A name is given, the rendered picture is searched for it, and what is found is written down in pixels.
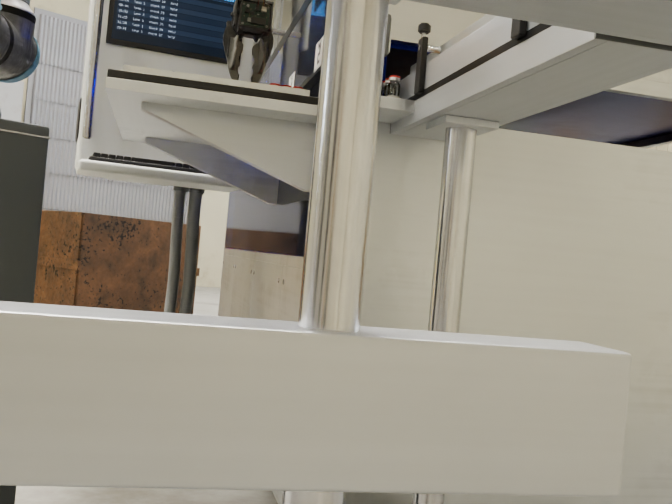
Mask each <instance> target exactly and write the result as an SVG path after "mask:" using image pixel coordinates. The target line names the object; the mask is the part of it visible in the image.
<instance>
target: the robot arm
mask: <svg viewBox="0 0 672 504"><path fill-rule="evenodd" d="M266 3H267V4H266ZM273 8H274V2H271V1H266V0H235V3H234V6H233V12H231V16H232V17H233V18H232V21H228V20H227V26H226V29H225V31H224V35H223V46H224V51H225V56H226V60H227V65H228V70H229V74H230V77H231V79H233V80H238V79H239V73H238V67H239V65H240V62H239V56H240V54H241V53H242V51H243V43H242V42H241V41H240V40H241V39H242V38H243V37H246V38H251V39H254V41H255V42H257V41H258V39H260V38H261V39H260V40H259V42H258V43H257V44H255V45H254V46H253V47H252V55H253V58H254V64H253V66H252V69H253V75H252V76H251V82H254V83H258V82H259V80H260V78H261V76H262V74H263V71H264V69H265V66H266V64H267V61H268V58H269V56H270V53H271V51H272V48H273V43H274V38H273V35H272V18H273ZM35 23H36V16H35V14H34V13H33V11H32V10H31V9H30V0H0V82H4V83H15V82H19V81H22V80H24V79H25V78H27V77H28V76H30V75H31V74H32V73H33V72H34V71H35V69H36V68H37V66H38V63H39V60H40V48H39V45H38V42H37V40H36V38H35V37H34V30H35ZM238 36H239V39H238Z"/></svg>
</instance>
